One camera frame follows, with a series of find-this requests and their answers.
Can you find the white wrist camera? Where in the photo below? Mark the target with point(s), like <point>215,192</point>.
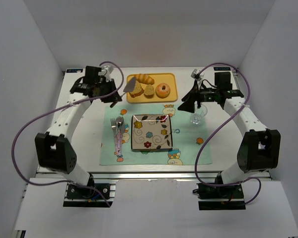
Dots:
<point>106,71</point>
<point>196,75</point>

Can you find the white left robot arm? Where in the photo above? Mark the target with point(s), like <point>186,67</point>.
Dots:
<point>54,149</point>

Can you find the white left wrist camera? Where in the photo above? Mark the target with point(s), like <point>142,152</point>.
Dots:
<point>106,71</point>

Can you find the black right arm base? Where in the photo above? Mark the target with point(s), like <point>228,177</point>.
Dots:
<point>214,196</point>

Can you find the blue label right corner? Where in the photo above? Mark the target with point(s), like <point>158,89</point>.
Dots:
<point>221,68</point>

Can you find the seeded bread slice large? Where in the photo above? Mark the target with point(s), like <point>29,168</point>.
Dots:
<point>138,90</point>

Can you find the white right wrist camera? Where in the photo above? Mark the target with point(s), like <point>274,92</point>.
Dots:
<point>196,75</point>

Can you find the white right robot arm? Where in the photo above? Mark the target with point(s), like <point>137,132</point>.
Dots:
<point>260,146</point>

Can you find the clear drinking glass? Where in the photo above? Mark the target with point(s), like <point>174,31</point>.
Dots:
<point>198,115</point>

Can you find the metal spoon pink handle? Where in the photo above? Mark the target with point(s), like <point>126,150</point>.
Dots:
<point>117,126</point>

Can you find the blue label corner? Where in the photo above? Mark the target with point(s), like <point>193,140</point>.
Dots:
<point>74,70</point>
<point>221,68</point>

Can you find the orange glazed donut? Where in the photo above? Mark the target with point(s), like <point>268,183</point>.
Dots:
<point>162,90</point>

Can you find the golden croissant roll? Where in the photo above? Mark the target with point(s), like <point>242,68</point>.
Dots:
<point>144,79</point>

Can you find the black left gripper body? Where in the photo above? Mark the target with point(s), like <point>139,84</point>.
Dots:
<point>111,91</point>

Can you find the light green printed placemat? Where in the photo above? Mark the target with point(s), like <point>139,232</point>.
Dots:
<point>187,137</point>

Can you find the square floral plate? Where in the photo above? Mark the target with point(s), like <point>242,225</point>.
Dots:
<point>151,132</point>

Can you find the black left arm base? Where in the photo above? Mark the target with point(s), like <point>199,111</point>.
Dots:
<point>80,197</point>

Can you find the blue label left corner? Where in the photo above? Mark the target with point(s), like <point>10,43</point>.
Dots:
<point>74,70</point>

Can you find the aluminium front rail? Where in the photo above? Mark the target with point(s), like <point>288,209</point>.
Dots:
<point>61,190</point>

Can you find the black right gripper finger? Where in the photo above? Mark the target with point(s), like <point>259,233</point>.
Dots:
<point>192,90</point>
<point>188,104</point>

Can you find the metal spatula wooden handle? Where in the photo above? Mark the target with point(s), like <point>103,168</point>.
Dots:
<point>129,87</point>

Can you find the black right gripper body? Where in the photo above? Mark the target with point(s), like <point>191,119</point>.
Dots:
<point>197,94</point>

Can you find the yellow plastic tray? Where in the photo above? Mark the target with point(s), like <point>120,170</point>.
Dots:
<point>167,78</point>

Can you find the metal fork pink handle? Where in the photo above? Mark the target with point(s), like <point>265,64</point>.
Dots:
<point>114,129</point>

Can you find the seeded bread slice small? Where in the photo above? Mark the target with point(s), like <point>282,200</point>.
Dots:
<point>149,91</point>

